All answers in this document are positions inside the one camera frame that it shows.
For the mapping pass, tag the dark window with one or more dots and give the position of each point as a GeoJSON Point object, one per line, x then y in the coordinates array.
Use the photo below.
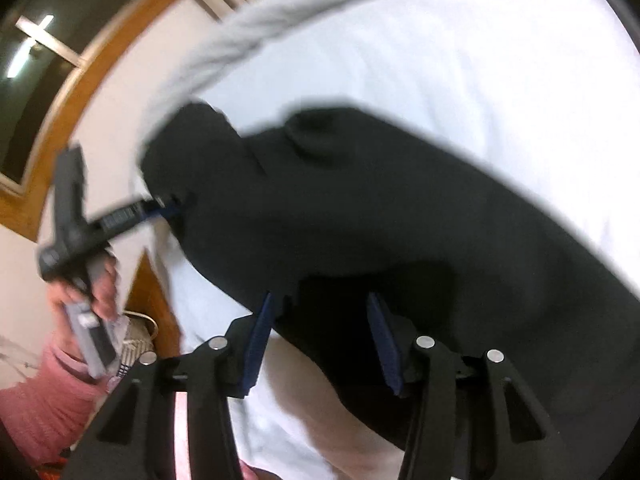
{"type": "Point", "coordinates": [30, 85]}

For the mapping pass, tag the person's left forearm pink sleeve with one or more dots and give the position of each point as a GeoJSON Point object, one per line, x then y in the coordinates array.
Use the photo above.
{"type": "Point", "coordinates": [40, 400]}

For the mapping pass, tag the wooden window frame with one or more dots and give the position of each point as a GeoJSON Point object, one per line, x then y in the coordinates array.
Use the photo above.
{"type": "Point", "coordinates": [125, 40]}

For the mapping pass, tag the pale bed sheet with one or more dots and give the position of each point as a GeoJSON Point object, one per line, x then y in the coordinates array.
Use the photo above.
{"type": "Point", "coordinates": [450, 60]}

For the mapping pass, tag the black pants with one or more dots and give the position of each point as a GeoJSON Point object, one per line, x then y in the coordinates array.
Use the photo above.
{"type": "Point", "coordinates": [350, 200]}

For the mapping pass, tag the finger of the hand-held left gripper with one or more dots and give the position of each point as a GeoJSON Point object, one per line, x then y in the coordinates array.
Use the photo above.
{"type": "Point", "coordinates": [162, 208]}

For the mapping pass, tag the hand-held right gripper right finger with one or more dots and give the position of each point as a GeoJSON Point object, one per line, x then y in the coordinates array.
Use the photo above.
{"type": "Point", "coordinates": [385, 347]}

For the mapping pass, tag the person's left hand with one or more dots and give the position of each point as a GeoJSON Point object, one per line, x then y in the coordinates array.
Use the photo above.
{"type": "Point", "coordinates": [105, 290]}

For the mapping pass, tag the white woven basket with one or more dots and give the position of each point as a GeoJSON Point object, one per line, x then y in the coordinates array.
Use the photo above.
{"type": "Point", "coordinates": [135, 340]}

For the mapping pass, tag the wooden bedside furniture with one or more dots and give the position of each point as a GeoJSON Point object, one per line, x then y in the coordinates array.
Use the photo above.
{"type": "Point", "coordinates": [155, 305]}

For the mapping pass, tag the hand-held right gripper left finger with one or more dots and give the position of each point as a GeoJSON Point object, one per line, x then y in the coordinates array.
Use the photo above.
{"type": "Point", "coordinates": [257, 342]}

